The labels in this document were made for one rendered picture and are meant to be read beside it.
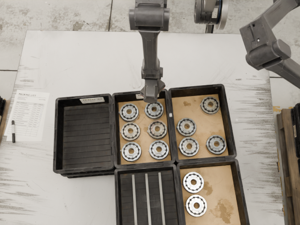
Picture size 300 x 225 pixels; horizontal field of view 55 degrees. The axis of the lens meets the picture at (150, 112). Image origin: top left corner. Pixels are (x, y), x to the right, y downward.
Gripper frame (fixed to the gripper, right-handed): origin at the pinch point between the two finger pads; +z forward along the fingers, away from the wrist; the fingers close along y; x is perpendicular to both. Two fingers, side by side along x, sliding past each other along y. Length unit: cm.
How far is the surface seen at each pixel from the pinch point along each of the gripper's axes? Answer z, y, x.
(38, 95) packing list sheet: 34, -36, 66
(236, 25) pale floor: 109, 136, 20
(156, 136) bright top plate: 20.3, -10.9, -10.0
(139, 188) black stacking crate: 22.9, -36.8, -20.0
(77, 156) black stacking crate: 22, -46, 15
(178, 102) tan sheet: 23.7, 12.0, -6.1
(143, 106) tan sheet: 23.0, -2.0, 7.8
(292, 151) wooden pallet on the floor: 95, 59, -81
